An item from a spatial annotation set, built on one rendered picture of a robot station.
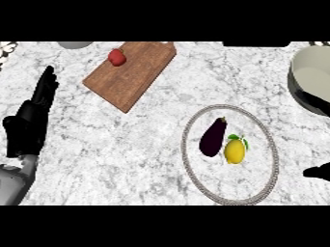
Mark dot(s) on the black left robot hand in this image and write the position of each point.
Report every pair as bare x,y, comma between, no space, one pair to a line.
28,125

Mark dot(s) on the yellow lemon with green leaves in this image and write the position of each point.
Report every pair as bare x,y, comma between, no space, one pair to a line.
234,151

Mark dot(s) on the pale grey bowl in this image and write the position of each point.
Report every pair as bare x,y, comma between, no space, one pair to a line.
321,77

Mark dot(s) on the brown wooden cutting board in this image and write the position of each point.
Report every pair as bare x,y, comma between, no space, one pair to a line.
126,77

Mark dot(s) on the dark purple eggplant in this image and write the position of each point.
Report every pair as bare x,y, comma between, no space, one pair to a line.
212,138

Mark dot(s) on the grey round object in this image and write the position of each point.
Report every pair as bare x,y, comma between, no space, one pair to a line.
75,44

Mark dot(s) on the red bell pepper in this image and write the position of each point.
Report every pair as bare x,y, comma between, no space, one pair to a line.
116,58

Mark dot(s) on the black appliance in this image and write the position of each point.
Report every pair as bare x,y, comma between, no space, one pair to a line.
255,44

